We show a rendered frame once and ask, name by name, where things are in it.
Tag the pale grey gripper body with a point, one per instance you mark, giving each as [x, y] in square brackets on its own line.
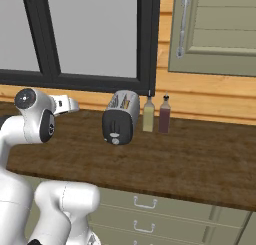
[73, 105]

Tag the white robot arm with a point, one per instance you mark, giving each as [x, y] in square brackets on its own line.
[20, 192]

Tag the silver and black toaster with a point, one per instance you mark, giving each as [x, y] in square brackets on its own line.
[121, 119]

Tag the toaster lever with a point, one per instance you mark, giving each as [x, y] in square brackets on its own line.
[114, 134]

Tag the toaster knob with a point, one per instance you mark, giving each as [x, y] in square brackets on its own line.
[115, 141]

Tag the yellow oil bottle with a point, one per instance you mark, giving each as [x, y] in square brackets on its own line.
[148, 117]

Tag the dark red vinegar bottle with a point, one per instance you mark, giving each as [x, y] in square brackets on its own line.
[164, 117]

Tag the black framed window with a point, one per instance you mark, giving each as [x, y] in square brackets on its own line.
[146, 39]

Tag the olive green drawer front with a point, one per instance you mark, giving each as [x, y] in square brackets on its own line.
[173, 227]
[113, 235]
[180, 207]

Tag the olive green cupboard door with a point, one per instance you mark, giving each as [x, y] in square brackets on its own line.
[220, 32]

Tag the olive green cabinet door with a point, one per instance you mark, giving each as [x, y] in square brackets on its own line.
[249, 230]

